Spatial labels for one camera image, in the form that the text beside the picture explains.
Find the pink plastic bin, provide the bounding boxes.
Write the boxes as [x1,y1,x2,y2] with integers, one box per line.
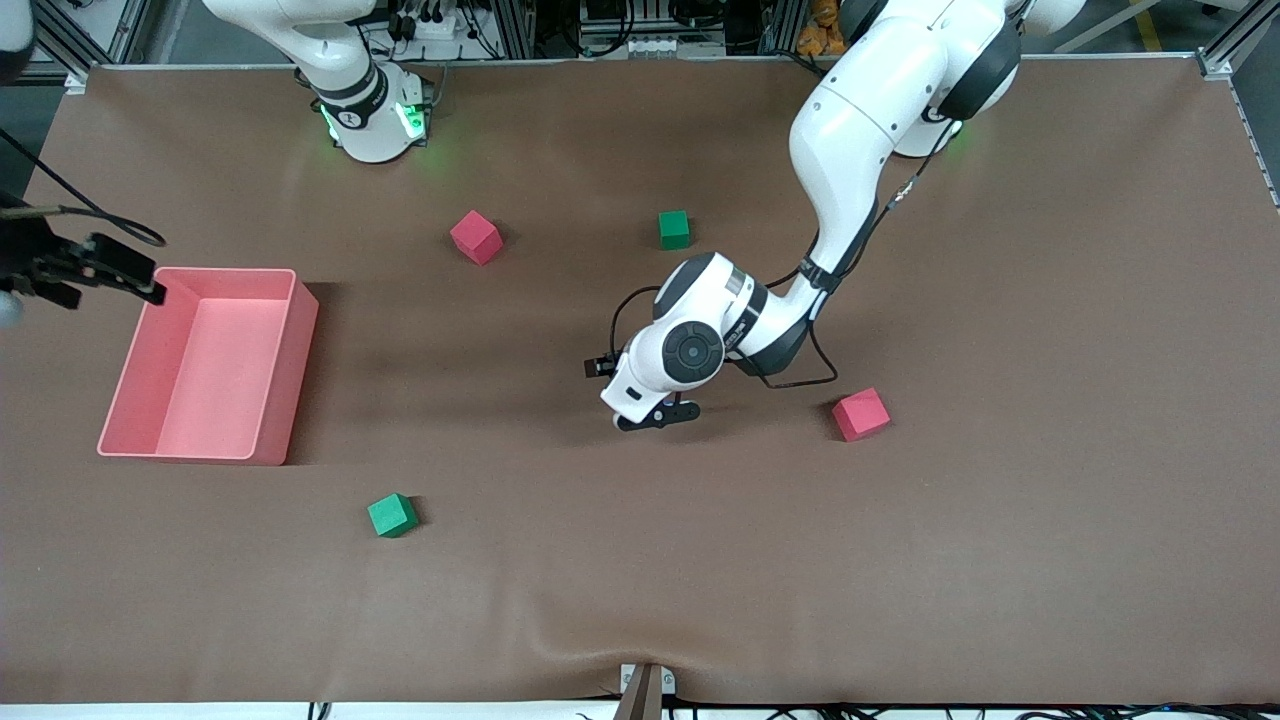
[97,267,321,467]

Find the pink foam cube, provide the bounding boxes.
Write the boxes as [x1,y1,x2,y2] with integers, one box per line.
[831,387,892,443]
[449,210,505,267]

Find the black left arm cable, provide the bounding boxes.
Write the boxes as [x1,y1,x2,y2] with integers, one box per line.
[610,118,951,391]

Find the aluminium frame post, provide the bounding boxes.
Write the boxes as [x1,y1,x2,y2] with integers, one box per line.
[30,0,151,93]
[1195,0,1280,81]

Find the brown table cover mat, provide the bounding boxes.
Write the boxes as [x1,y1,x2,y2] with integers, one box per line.
[0,55,1280,707]

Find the white power strip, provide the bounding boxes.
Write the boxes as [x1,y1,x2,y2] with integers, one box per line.
[392,0,503,63]

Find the pile of orange objects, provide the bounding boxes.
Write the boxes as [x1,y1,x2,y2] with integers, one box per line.
[796,0,843,58]

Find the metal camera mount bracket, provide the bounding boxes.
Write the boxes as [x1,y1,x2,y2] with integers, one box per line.
[612,662,677,720]

